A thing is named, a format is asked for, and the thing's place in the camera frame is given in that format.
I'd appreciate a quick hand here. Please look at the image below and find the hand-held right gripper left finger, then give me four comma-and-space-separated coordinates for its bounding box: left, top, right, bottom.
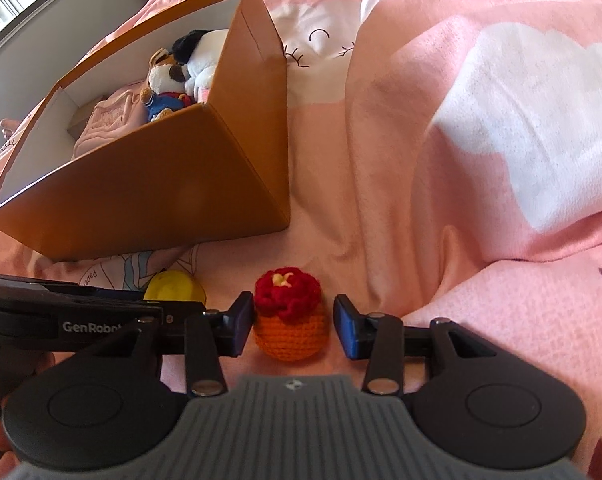
98, 290, 256, 397

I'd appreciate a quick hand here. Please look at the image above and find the pink printed blanket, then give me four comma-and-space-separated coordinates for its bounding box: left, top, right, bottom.
0, 0, 602, 480

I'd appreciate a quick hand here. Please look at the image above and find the pink zip pouch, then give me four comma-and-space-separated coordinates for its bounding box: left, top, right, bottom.
74, 87, 152, 161

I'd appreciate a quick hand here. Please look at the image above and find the plush dog keychain blue outfit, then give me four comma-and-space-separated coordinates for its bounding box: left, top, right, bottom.
140, 49, 198, 123

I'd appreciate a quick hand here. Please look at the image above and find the yellow ball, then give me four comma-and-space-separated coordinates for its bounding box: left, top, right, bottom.
144, 270, 208, 306

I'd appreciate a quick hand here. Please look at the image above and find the orange cardboard box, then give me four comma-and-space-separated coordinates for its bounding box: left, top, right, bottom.
0, 0, 291, 263

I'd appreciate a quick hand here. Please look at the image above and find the black and white plush toy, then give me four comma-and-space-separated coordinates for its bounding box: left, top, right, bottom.
173, 29, 230, 103

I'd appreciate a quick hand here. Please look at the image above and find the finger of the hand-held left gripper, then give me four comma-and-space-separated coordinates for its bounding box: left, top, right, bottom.
0, 274, 206, 323

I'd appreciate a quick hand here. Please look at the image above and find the orange and red crochet toy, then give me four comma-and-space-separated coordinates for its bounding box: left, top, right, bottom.
252, 269, 329, 363

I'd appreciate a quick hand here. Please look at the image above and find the printed paper sheet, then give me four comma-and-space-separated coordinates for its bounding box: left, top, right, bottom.
78, 244, 202, 293

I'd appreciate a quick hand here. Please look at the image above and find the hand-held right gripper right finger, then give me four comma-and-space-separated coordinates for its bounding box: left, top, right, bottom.
333, 294, 492, 396

